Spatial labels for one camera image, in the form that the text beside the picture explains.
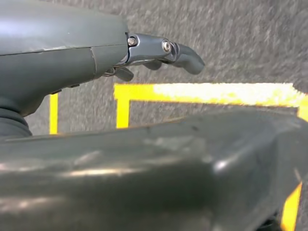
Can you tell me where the yellow floor tape strip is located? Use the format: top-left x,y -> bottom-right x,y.
49,93 -> 59,135

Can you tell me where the yellow floor tape square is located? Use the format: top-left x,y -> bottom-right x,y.
113,83 -> 308,231

